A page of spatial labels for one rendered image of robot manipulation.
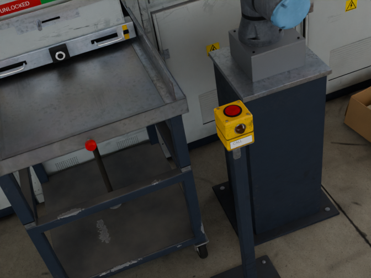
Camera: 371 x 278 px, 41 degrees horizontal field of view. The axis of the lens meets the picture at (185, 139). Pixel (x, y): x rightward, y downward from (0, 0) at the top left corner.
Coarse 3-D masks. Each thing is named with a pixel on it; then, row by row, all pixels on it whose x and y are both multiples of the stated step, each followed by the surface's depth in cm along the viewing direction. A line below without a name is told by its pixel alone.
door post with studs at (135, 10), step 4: (124, 0) 195; (128, 0) 195; (132, 0) 196; (136, 0) 196; (124, 4) 196; (128, 4) 196; (132, 4) 197; (136, 4) 197; (132, 8) 198; (136, 8) 198; (132, 12) 199; (136, 12) 199; (136, 16) 200; (140, 20) 202; (140, 24) 203; (160, 136) 243; (164, 144) 247; (164, 148) 248; (168, 152) 251; (168, 156) 253
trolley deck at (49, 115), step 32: (64, 64) 172; (96, 64) 168; (128, 64) 166; (0, 96) 162; (32, 96) 160; (64, 96) 157; (96, 96) 154; (128, 96) 152; (160, 96) 149; (0, 128) 149; (32, 128) 147; (64, 128) 145; (96, 128) 143; (128, 128) 146; (32, 160) 142
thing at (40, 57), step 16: (128, 16) 174; (96, 32) 169; (112, 32) 170; (128, 32) 173; (48, 48) 166; (80, 48) 170; (96, 48) 172; (0, 64) 164; (16, 64) 166; (32, 64) 168
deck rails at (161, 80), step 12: (120, 0) 187; (144, 48) 170; (144, 60) 165; (156, 60) 154; (156, 72) 159; (156, 84) 154; (168, 84) 148; (168, 96) 148; (0, 144) 143; (0, 156) 139
